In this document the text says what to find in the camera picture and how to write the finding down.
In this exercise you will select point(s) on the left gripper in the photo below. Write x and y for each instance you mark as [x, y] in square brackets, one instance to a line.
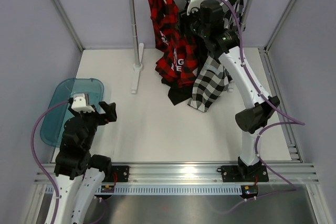
[109, 110]

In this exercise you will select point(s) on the left aluminium frame post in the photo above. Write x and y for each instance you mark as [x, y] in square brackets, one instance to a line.
[67, 24]

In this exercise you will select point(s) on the aluminium frame post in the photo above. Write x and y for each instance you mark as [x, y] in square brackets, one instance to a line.
[279, 25]
[67, 24]

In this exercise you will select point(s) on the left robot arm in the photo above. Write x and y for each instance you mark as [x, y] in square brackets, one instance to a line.
[78, 173]

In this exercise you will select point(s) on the right aluminium frame post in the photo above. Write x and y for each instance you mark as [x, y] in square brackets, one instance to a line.
[279, 25]

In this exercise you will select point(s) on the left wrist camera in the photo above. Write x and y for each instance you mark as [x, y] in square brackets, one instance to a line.
[81, 103]

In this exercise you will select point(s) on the red black plaid shirt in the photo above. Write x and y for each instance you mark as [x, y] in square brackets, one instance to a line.
[160, 18]

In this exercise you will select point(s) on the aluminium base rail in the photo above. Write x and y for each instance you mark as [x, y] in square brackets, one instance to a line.
[208, 172]

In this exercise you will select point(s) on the white cable duct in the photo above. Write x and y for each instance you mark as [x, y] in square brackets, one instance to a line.
[161, 190]

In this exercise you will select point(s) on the teal plastic bin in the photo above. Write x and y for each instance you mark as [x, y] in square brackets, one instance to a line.
[53, 124]

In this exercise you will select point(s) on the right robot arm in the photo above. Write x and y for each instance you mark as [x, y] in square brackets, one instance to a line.
[207, 22]

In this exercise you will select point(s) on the white black plaid shirt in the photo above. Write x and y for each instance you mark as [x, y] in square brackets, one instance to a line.
[212, 78]

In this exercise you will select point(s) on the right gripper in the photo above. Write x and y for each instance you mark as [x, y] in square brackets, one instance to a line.
[184, 20]

